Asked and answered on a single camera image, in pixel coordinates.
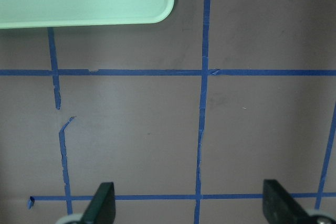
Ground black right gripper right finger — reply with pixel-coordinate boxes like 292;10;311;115
262;179;315;224

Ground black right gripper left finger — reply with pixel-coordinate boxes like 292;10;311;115
81;182;116;224

